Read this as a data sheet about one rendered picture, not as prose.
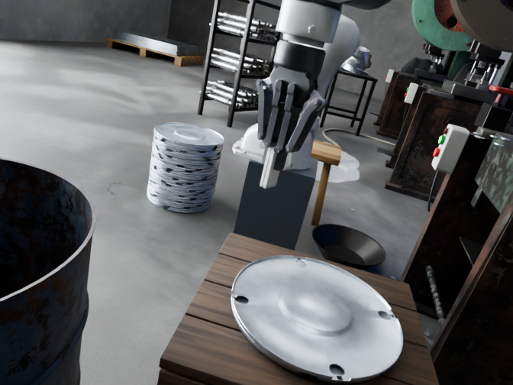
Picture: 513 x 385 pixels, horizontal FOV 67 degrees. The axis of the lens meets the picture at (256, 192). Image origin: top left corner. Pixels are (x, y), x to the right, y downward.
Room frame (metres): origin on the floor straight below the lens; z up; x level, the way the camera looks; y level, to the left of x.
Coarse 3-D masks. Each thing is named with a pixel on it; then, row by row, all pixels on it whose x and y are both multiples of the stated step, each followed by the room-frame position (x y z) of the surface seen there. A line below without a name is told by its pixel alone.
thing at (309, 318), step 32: (288, 256) 0.68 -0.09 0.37; (256, 288) 0.56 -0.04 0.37; (288, 288) 0.57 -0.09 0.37; (320, 288) 0.59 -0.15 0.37; (352, 288) 0.62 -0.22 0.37; (256, 320) 0.48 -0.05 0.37; (288, 320) 0.49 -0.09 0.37; (320, 320) 0.50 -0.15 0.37; (352, 320) 0.53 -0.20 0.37; (384, 320) 0.55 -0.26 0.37; (288, 352) 0.43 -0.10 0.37; (320, 352) 0.44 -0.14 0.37; (352, 352) 0.46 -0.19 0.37; (384, 352) 0.47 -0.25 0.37
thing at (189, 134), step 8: (160, 128) 1.56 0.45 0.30; (168, 128) 1.59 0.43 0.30; (176, 128) 1.62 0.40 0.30; (184, 128) 1.65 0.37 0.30; (192, 128) 1.68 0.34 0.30; (208, 128) 1.71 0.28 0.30; (160, 136) 1.47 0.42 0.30; (168, 136) 1.49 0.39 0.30; (176, 136) 1.51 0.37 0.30; (184, 136) 1.52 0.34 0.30; (192, 136) 1.54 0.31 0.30; (200, 136) 1.57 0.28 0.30; (208, 136) 1.62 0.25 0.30; (216, 136) 1.64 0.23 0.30; (192, 144) 1.44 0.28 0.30; (200, 144) 1.48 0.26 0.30; (208, 144) 1.50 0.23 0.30; (216, 144) 1.51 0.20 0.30
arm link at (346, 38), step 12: (348, 24) 0.95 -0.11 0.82; (336, 36) 0.93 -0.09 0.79; (348, 36) 0.94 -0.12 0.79; (324, 48) 0.94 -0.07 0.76; (336, 48) 0.94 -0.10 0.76; (348, 48) 0.94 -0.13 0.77; (324, 60) 0.96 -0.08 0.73; (336, 60) 0.95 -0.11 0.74; (324, 72) 0.98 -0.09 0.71; (336, 72) 1.02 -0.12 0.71; (324, 84) 1.01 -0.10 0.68; (324, 96) 1.04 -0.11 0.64
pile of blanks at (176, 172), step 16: (160, 144) 1.46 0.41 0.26; (176, 144) 1.44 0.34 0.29; (160, 160) 1.47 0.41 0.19; (176, 160) 1.43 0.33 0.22; (192, 160) 1.47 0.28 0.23; (208, 160) 1.51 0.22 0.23; (160, 176) 1.45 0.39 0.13; (176, 176) 1.44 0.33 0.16; (192, 176) 1.45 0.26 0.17; (208, 176) 1.50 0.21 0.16; (160, 192) 1.45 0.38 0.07; (176, 192) 1.45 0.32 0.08; (192, 192) 1.46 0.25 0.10; (208, 192) 1.52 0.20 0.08; (176, 208) 1.45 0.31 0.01; (192, 208) 1.46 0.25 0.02
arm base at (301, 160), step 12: (252, 132) 1.02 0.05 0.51; (312, 132) 1.02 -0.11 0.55; (240, 144) 1.06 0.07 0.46; (252, 144) 1.01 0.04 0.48; (264, 144) 0.98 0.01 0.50; (312, 144) 1.04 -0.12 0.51; (252, 156) 0.99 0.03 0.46; (288, 156) 0.98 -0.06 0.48; (300, 156) 1.00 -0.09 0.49; (288, 168) 0.97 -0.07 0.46; (300, 168) 0.99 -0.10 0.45
